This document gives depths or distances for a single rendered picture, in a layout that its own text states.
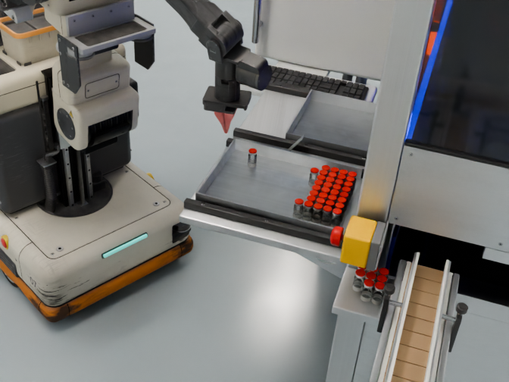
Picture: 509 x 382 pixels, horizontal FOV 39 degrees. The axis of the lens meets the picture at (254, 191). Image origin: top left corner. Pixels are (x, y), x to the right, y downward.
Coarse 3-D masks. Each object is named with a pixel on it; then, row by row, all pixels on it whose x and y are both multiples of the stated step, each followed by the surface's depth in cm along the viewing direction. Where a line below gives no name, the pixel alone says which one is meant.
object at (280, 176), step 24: (240, 144) 188; (216, 168) 178; (240, 168) 183; (264, 168) 183; (288, 168) 184; (360, 168) 180; (216, 192) 174; (240, 192) 175; (264, 192) 175; (288, 192) 176; (264, 216) 165; (288, 216) 163
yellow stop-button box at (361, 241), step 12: (348, 228) 142; (360, 228) 143; (372, 228) 143; (384, 228) 143; (348, 240) 141; (360, 240) 140; (372, 240) 140; (348, 252) 143; (360, 252) 142; (372, 252) 141; (348, 264) 144; (360, 264) 143; (372, 264) 142
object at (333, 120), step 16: (320, 96) 211; (336, 96) 210; (304, 112) 207; (320, 112) 208; (336, 112) 208; (352, 112) 209; (368, 112) 209; (304, 128) 200; (320, 128) 201; (336, 128) 201; (352, 128) 202; (368, 128) 202; (320, 144) 190; (336, 144) 188; (352, 144) 195; (368, 144) 196
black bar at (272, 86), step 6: (270, 84) 216; (276, 84) 216; (270, 90) 217; (276, 90) 216; (282, 90) 215; (288, 90) 215; (294, 90) 214; (300, 90) 214; (306, 90) 214; (300, 96) 214; (306, 96) 214
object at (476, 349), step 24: (480, 288) 153; (504, 288) 154; (456, 312) 155; (480, 312) 152; (504, 312) 150; (480, 336) 156; (504, 336) 154; (360, 360) 172; (456, 360) 162; (480, 360) 160; (504, 360) 158
